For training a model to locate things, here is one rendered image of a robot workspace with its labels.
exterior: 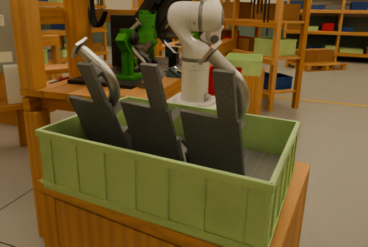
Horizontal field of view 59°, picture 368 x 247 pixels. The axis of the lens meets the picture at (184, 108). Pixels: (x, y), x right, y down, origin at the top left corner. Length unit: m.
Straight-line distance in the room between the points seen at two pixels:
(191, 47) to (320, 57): 7.68
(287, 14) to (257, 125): 3.65
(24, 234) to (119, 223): 1.40
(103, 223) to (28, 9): 1.14
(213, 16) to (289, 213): 0.79
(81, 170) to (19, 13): 1.05
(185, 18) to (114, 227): 0.83
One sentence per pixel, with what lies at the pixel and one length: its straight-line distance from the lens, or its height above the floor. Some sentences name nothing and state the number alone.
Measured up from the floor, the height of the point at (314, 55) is 0.31.
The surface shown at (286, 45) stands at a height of 0.87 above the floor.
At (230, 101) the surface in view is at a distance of 0.67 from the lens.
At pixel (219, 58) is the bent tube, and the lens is 0.68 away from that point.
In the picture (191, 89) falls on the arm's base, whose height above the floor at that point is 0.95.
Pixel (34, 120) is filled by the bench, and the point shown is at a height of 0.72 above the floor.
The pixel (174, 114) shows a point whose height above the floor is 1.01.
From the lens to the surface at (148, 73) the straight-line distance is 0.72.
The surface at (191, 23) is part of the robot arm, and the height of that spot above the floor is 1.22.
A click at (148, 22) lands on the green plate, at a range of 2.08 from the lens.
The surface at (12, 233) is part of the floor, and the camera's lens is 2.27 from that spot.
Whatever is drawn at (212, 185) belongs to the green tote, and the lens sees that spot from 0.67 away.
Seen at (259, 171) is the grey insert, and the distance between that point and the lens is 0.92.
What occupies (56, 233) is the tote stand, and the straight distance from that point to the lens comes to 1.08.
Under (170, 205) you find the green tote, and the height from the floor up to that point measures 0.85.
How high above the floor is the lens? 1.26
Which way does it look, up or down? 17 degrees down
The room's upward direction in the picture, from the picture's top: 1 degrees clockwise
